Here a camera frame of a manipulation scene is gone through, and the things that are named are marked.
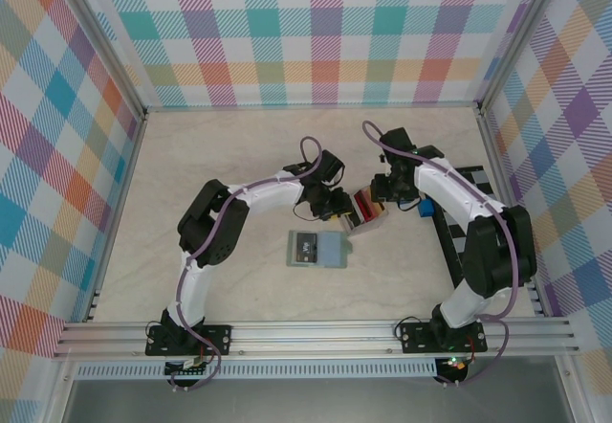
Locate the red VIP card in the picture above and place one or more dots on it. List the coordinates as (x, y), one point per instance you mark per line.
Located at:
(365, 205)

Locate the light green card holder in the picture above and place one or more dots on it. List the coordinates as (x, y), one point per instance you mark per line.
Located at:
(332, 251)

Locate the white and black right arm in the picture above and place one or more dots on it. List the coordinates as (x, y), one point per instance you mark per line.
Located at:
(497, 251)

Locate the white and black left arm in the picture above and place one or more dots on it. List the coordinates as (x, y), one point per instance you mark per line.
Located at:
(215, 231)

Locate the grey VIP card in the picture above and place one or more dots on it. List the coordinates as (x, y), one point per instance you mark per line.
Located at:
(350, 221)

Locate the clear acrylic card stand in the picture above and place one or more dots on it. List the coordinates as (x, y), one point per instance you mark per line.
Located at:
(368, 227)

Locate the blue playing card box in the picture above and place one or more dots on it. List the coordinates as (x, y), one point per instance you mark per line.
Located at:
(425, 208)

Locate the black VIP card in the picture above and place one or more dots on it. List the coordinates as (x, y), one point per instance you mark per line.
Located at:
(306, 248)

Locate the black grey chessboard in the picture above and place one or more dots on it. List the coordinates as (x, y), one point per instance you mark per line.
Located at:
(452, 246)

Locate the small control circuit board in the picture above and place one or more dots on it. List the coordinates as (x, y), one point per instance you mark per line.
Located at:
(189, 366)
(454, 363)

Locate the aluminium back frame rail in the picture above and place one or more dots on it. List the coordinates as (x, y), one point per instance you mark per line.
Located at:
(311, 106)

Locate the aluminium mounting rail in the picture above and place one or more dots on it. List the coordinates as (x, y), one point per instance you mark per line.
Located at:
(311, 339)

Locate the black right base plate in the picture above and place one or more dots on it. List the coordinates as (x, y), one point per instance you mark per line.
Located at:
(416, 339)

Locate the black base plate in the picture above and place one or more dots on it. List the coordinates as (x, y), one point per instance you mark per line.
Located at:
(416, 339)
(220, 339)

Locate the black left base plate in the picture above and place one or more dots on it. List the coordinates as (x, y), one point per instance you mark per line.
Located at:
(220, 339)

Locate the aluminium frame post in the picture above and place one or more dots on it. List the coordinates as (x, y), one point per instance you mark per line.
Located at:
(102, 42)
(509, 45)

